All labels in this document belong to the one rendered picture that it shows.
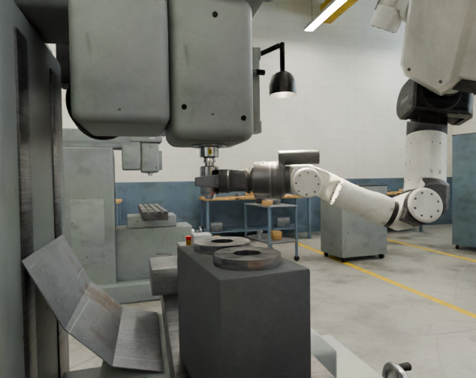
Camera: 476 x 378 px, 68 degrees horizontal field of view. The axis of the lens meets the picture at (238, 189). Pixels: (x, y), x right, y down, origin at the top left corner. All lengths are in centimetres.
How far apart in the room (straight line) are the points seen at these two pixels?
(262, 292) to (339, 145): 821
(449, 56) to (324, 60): 803
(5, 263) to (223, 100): 50
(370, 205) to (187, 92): 48
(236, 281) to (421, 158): 63
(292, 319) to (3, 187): 49
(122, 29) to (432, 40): 60
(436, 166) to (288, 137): 718
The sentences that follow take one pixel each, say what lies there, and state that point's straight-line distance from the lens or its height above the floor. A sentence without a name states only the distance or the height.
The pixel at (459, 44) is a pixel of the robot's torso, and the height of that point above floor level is 146.
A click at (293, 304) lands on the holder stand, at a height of 107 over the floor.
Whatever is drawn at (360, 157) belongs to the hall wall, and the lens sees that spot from 886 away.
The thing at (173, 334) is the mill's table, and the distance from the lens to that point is 75.
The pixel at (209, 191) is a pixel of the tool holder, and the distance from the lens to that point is 84.
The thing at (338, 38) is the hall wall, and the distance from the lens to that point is 914.
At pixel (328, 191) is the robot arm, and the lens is 89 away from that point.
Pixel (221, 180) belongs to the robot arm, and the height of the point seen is 122.
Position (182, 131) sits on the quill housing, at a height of 133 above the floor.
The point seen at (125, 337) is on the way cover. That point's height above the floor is 87.
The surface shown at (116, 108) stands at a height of 137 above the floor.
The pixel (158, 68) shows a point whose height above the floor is 145.
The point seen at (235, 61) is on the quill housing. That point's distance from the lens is 82.
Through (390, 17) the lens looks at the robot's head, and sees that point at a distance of 96.
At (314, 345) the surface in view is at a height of 85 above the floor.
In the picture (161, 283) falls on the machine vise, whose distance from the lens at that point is 96.
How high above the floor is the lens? 123
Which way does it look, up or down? 2 degrees down
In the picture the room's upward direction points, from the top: 1 degrees counter-clockwise
